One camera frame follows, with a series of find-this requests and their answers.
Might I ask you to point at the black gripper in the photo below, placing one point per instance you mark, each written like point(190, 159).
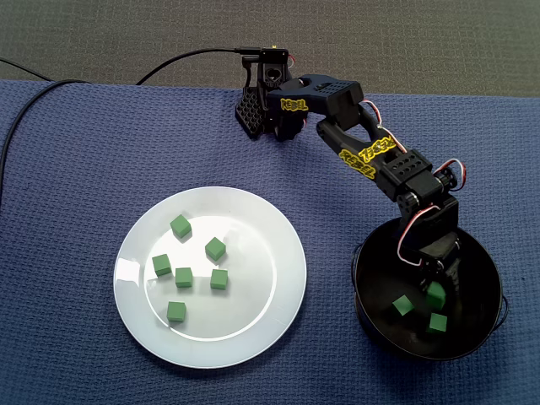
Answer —
point(444, 258)

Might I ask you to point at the green cube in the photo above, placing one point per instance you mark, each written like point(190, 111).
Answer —
point(183, 277)
point(180, 226)
point(161, 265)
point(402, 305)
point(214, 249)
point(219, 279)
point(176, 311)
point(435, 296)
point(438, 322)

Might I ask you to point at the black robot arm with stickers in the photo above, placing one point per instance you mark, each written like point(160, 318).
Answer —
point(333, 97)

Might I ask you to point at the white round plate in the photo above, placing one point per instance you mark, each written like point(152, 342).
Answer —
point(253, 316)

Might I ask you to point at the black round bowl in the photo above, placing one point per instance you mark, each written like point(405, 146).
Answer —
point(379, 295)

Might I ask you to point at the black controller board holder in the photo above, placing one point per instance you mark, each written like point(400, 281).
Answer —
point(274, 54)

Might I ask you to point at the blue textured table cloth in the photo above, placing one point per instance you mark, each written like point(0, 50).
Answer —
point(84, 253)

